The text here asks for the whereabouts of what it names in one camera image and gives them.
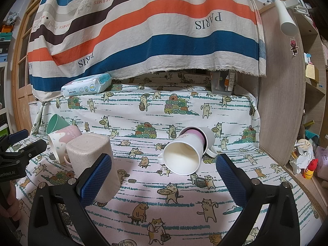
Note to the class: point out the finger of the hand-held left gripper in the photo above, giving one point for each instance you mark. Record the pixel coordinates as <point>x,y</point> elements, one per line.
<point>30,147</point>
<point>18,135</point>

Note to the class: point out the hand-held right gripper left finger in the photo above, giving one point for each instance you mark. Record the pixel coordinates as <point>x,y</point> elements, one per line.
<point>94,180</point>

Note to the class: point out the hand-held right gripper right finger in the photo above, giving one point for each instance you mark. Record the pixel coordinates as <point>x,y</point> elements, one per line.
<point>232,180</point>

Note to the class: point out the white striped cup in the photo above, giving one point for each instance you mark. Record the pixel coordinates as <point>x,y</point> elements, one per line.
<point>180,156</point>

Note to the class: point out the beige speckled cup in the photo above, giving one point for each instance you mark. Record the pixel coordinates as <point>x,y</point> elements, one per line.
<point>89,148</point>

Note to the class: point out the green cup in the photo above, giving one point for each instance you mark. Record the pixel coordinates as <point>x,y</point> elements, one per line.
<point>57,123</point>

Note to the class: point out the person's left hand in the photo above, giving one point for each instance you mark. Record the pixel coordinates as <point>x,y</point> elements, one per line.
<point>12,206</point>

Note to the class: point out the pink and white mug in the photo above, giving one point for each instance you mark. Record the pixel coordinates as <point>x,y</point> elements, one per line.
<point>60,143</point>

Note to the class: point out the white mug purple inside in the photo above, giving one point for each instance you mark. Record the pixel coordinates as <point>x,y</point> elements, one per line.
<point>210,139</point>

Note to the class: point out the wooden door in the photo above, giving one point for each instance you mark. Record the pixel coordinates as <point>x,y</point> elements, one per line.
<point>23,87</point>

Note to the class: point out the crumpled white tissue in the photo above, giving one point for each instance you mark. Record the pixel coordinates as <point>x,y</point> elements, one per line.
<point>301,160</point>

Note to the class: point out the red and yellow toy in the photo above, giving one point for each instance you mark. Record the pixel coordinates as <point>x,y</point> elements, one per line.
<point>310,168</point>

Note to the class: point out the wet wipes pack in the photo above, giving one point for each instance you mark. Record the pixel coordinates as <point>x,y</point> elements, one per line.
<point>85,85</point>

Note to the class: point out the pink box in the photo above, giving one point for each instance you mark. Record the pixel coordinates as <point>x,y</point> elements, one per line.
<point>322,156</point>

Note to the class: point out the cat printed cloth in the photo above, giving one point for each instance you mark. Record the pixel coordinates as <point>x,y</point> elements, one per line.
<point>158,107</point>

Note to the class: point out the clear plastic container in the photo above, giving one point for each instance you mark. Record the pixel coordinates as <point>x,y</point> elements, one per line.
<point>223,83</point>

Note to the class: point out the wooden shelf unit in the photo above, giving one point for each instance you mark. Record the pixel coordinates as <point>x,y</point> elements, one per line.
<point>281,94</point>

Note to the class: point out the cardboard box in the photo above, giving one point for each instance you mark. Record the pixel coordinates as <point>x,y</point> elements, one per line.
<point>311,71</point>

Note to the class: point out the pink bear sticker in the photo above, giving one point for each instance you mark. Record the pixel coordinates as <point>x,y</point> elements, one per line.
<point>294,45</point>

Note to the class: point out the striped hanging cloth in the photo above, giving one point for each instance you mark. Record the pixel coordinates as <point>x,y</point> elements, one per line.
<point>153,30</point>

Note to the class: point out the white clip lamp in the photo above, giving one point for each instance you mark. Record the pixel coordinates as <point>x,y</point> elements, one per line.
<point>286,21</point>

